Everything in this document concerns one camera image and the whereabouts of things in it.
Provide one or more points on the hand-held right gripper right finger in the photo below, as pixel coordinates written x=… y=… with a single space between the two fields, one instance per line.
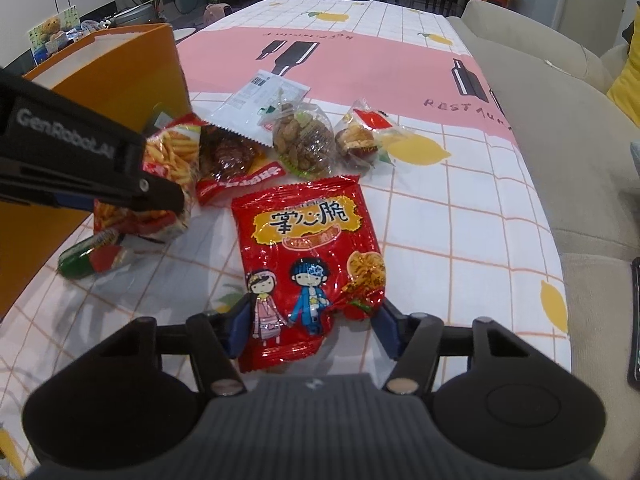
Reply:
x=387 y=332

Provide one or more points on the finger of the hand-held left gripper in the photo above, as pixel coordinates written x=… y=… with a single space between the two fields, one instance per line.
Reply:
x=75 y=201
x=162 y=195

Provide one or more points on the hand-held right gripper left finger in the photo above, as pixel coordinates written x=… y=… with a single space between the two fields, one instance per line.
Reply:
x=241 y=327

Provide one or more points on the fries print snack packet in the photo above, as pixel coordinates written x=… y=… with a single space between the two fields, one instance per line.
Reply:
x=172 y=147

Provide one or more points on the orange storage box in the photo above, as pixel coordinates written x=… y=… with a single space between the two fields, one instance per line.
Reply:
x=125 y=75

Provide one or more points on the red cartoon snack packet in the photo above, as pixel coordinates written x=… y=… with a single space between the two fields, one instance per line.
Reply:
x=300 y=240

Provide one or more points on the white packet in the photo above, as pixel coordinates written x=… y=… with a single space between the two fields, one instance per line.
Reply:
x=250 y=105

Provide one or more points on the clear pastry red label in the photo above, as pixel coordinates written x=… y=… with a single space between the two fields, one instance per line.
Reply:
x=357 y=140

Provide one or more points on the green sausage packet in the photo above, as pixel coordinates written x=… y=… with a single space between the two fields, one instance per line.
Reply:
x=80 y=257

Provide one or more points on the red dried meat packet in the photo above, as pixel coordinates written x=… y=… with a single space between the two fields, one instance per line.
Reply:
x=225 y=160

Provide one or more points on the teddy bear picture card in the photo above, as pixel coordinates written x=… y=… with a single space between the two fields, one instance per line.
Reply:
x=50 y=35

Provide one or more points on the clear plastic bag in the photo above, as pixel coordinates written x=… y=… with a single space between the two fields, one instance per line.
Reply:
x=92 y=27

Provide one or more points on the lemon print tablecloth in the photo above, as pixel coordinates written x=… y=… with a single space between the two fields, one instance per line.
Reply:
x=450 y=210

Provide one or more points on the grey metal plant pot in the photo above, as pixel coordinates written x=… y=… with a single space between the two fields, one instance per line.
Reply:
x=137 y=15

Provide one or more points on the clear bag of nuts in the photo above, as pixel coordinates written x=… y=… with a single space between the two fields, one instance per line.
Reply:
x=300 y=140

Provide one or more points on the pink pig figure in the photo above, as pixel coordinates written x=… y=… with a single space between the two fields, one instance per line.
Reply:
x=219 y=12

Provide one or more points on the black phone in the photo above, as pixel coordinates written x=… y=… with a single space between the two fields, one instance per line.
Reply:
x=636 y=320

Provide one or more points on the beige sofa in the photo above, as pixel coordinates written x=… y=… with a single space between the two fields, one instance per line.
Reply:
x=550 y=135

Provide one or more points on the yellow cushion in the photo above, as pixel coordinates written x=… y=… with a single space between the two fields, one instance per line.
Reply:
x=627 y=85

